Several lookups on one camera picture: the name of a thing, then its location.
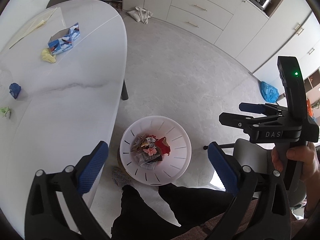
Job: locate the green crumpled paper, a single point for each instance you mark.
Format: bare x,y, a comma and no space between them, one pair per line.
5,112

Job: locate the clear plastic tray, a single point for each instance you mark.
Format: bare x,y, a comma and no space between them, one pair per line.
145,165

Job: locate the white plastic waste basket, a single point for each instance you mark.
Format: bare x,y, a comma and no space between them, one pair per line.
175,140

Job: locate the red torn wrapper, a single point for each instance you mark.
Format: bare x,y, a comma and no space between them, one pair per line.
163,146

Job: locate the person's grey shoe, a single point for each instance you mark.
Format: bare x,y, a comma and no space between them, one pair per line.
120,176

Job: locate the open paper notebook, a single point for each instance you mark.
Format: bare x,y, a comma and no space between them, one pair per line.
32,25

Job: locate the person's right forearm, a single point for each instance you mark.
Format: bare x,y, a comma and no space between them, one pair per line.
311,197

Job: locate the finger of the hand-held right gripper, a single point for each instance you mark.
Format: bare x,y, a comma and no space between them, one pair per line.
252,108
235,121

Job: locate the dark table leg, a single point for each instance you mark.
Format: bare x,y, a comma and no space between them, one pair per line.
124,91

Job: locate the beige drawer cabinet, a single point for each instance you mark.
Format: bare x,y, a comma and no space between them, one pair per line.
200,12

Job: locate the blue printed paper box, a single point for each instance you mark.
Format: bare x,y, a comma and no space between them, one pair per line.
64,39

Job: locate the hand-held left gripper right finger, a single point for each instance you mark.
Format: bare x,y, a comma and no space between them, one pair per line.
222,167

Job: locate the pink paper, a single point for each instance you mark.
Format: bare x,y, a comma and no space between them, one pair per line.
150,151

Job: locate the blue crumpled paper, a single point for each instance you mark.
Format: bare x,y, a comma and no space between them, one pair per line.
15,90

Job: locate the beige cupboard with doors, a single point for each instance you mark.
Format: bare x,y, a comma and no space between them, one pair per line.
270,37

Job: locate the blue plastic bag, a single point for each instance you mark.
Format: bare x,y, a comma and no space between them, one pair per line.
268,92

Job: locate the beige tote bag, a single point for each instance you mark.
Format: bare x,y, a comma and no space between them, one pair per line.
141,15

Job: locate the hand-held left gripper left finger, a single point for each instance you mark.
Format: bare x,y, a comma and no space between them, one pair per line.
93,166

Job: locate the person's black trouser legs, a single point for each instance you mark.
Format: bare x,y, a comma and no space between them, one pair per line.
150,210

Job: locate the person's right hand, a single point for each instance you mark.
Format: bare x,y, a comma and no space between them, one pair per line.
310,160

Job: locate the yellow crumpled paper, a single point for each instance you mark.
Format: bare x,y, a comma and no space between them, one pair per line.
48,56

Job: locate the person's mauve shirt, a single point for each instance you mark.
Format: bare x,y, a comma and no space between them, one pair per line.
215,227

